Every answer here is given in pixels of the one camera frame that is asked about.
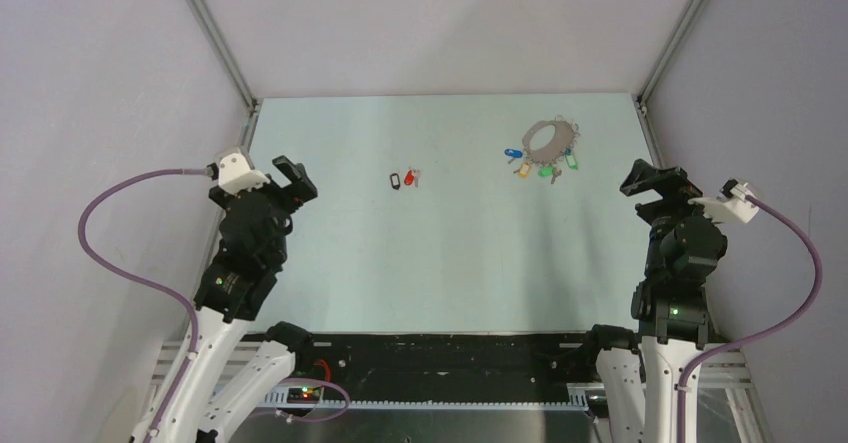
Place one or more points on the aluminium frame post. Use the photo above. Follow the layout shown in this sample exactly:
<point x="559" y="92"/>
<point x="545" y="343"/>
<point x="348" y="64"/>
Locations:
<point x="219" y="46"/>
<point x="680" y="31"/>

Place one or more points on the left aluminium frame post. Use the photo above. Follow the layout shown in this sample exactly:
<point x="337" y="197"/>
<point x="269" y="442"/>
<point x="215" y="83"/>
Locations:
<point x="219" y="46"/>

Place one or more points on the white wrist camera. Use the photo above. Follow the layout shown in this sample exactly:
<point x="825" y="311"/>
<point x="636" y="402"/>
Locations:
<point x="732" y="205"/>
<point x="235" y="171"/>

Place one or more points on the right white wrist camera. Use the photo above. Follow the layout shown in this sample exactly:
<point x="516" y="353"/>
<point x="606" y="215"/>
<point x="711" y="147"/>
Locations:
<point x="732" y="205"/>

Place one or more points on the right aluminium frame post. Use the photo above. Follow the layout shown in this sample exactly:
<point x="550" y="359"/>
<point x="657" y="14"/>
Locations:
<point x="680" y="31"/>

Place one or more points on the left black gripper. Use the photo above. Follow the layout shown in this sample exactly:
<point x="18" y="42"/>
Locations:
<point x="301" y="188"/>

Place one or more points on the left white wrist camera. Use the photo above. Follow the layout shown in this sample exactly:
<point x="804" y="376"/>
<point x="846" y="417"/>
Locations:
<point x="235" y="171"/>

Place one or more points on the grey cable duct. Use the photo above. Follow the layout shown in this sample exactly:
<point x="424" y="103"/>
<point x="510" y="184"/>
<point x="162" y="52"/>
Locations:
<point x="575" y="400"/>

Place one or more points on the blue key tag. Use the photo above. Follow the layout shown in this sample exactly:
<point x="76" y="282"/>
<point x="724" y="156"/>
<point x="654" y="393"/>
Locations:
<point x="513" y="154"/>

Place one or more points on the large metal keyring plate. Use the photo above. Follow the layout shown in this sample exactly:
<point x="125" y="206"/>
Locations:
<point x="563" y="138"/>

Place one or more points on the electronics board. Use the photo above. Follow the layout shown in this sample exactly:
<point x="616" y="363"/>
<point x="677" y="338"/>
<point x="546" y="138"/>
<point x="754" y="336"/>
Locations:
<point x="597" y="406"/>
<point x="304" y="395"/>

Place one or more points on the left electronics board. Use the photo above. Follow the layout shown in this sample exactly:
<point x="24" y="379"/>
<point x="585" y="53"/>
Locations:
<point x="304" y="395"/>

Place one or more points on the right electronics board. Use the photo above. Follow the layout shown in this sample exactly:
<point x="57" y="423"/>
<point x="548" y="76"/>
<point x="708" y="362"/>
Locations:
<point x="597" y="406"/>

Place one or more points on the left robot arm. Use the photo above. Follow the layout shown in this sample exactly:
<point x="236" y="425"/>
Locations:
<point x="251" y="252"/>

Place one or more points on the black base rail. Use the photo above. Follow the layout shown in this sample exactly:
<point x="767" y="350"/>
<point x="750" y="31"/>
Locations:
<point x="534" y="367"/>

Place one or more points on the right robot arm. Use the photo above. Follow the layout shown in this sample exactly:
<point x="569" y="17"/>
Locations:
<point x="650" y="394"/>

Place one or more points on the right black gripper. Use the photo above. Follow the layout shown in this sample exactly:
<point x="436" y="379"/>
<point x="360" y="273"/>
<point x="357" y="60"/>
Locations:
<point x="643" y="176"/>

